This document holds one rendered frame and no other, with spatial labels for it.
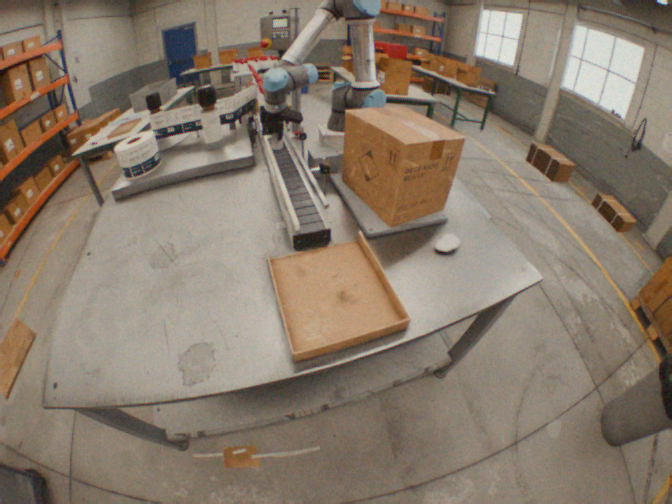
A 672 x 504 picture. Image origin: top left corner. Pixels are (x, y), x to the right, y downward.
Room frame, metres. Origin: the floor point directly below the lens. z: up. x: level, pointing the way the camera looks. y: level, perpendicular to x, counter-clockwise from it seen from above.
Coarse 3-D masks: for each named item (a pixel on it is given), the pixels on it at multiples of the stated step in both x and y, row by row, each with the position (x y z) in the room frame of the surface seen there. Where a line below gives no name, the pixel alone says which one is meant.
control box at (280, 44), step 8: (264, 16) 1.43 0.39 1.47; (272, 16) 1.42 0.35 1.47; (280, 16) 1.41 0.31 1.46; (288, 16) 1.40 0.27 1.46; (264, 24) 1.43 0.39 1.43; (288, 24) 1.40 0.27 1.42; (264, 32) 1.43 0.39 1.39; (272, 40) 1.42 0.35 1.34; (280, 40) 1.41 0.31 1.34; (288, 40) 1.40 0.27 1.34; (264, 48) 1.43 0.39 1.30; (272, 48) 1.42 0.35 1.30; (280, 48) 1.41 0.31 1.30; (288, 48) 1.40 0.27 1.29
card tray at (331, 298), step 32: (288, 256) 0.51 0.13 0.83; (320, 256) 0.51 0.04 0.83; (352, 256) 0.52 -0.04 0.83; (288, 288) 0.40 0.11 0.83; (320, 288) 0.41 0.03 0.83; (352, 288) 0.41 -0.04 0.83; (384, 288) 0.42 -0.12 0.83; (288, 320) 0.31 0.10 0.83; (320, 320) 0.32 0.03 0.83; (352, 320) 0.32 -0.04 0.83; (384, 320) 0.32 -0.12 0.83; (320, 352) 0.23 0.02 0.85
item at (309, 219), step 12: (276, 156) 1.02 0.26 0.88; (288, 156) 1.02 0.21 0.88; (288, 168) 0.91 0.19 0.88; (288, 180) 0.83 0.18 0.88; (300, 180) 0.83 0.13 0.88; (288, 192) 0.75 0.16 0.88; (300, 192) 0.75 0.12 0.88; (300, 204) 0.68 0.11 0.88; (312, 204) 0.69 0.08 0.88; (300, 216) 0.62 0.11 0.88; (312, 216) 0.63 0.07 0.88; (300, 228) 0.57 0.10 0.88; (312, 228) 0.57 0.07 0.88; (324, 228) 0.58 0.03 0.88
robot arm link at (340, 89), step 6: (336, 84) 1.26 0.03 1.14; (342, 84) 1.24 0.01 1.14; (348, 84) 1.24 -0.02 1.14; (336, 90) 1.25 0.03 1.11; (342, 90) 1.23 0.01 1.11; (348, 90) 1.21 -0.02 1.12; (336, 96) 1.25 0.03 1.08; (342, 96) 1.22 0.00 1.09; (336, 102) 1.24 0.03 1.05; (342, 102) 1.22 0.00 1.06; (336, 108) 1.24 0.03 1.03; (342, 108) 1.23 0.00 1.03; (348, 108) 1.22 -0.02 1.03
